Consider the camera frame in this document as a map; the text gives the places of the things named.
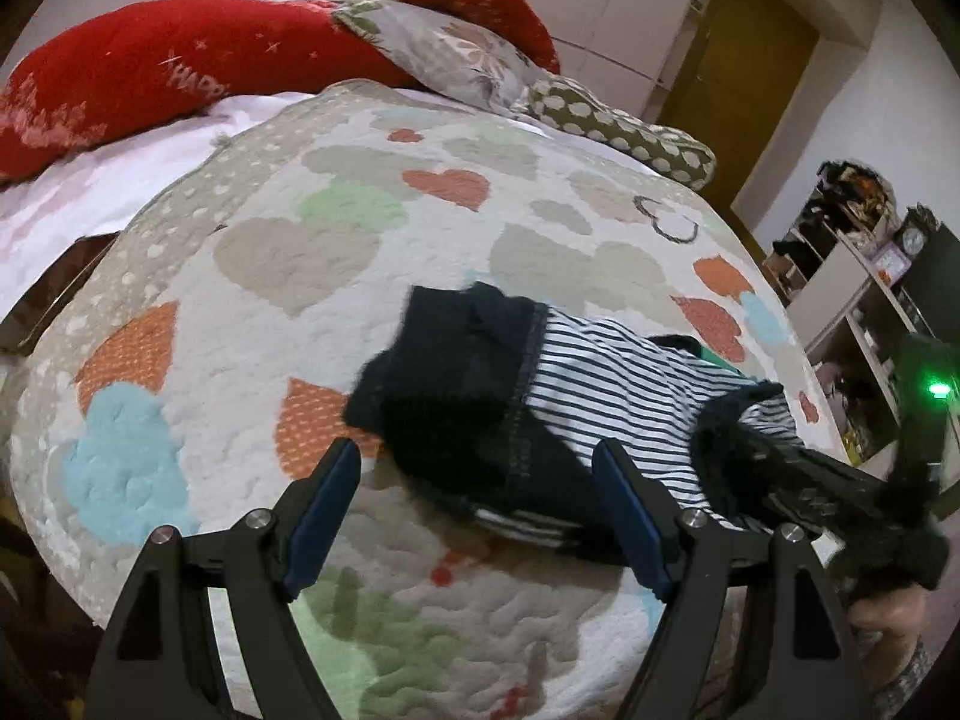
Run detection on navy striped pants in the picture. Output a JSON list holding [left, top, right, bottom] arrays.
[[343, 283, 757, 566]]

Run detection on person's right hand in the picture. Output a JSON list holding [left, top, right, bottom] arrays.
[[848, 585, 928, 691]]

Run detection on black television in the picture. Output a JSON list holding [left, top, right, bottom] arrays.
[[898, 224, 960, 346]]

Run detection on white shelf unit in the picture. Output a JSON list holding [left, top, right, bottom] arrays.
[[763, 181, 918, 465]]

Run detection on small desk clock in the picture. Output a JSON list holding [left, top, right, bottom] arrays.
[[893, 205, 939, 260]]

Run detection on heart patterned quilt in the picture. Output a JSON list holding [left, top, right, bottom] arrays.
[[10, 82, 841, 718]]

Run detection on white bed sheet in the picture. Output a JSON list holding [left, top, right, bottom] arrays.
[[0, 91, 308, 314]]

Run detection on brown wooden door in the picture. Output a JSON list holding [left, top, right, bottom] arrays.
[[659, 0, 820, 215]]

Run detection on green white dotted pillow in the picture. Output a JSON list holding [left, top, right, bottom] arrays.
[[527, 76, 718, 192]]

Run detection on large red pillow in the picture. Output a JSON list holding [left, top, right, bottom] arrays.
[[2, 0, 413, 184]]

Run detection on grey floral pillow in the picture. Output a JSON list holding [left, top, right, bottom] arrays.
[[334, 0, 555, 117]]

